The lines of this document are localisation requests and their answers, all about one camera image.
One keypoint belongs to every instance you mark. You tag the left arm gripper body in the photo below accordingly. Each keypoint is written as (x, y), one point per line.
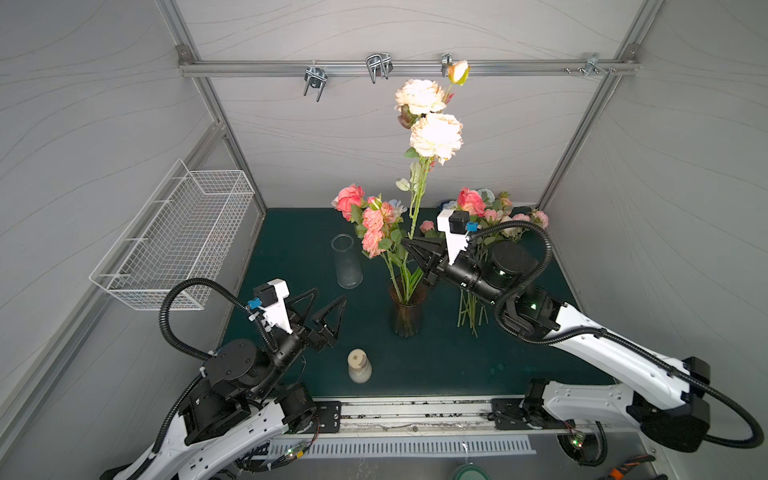
(298, 339)

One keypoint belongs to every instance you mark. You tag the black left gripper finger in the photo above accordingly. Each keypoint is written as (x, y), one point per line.
(328, 320)
(300, 307)

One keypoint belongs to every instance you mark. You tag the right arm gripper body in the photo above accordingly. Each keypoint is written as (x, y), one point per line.
(440, 264)

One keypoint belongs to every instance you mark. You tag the pink ribbed glass vase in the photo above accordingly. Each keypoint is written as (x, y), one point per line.
(406, 318)

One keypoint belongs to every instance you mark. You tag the pink carnation spray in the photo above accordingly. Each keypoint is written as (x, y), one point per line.
(382, 234)

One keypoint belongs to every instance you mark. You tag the white rose stem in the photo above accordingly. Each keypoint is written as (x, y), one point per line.
(398, 208)

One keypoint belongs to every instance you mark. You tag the large pink rose stem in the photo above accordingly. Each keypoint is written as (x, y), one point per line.
(348, 197)

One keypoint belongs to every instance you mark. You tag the tall peach peony stem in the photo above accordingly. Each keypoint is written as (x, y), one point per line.
(435, 135)

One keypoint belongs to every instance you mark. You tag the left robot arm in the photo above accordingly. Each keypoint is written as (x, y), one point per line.
(238, 409)

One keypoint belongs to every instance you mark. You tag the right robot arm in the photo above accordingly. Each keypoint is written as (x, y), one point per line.
(670, 401)

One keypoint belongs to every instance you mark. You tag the clear ribbed glass vase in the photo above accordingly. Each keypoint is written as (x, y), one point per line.
(348, 269)

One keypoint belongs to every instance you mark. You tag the cream capped bottle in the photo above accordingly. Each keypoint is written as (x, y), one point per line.
(359, 366)

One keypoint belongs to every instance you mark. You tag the small pink rose bunch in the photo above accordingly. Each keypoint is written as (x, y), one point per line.
(499, 209)

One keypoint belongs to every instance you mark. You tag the white vented strip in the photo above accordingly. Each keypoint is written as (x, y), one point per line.
(468, 447)

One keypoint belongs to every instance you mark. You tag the green round lid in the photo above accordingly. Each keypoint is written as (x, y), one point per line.
(468, 471)

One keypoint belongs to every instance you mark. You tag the metal u-bolt clamp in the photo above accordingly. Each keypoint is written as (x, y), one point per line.
(315, 79)

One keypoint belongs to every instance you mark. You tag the aluminium crossbar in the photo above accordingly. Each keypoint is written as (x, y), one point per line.
(401, 68)

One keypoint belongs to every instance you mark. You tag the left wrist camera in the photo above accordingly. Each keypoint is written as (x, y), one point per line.
(268, 306)

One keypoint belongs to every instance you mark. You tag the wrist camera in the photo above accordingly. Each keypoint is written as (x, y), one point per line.
(456, 225)
(268, 306)

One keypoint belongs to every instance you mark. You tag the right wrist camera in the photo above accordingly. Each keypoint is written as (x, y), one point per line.
(456, 225)

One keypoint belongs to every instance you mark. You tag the white wire basket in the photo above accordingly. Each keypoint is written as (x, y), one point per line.
(185, 230)

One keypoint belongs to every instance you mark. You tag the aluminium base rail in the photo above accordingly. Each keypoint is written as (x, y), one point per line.
(428, 416)

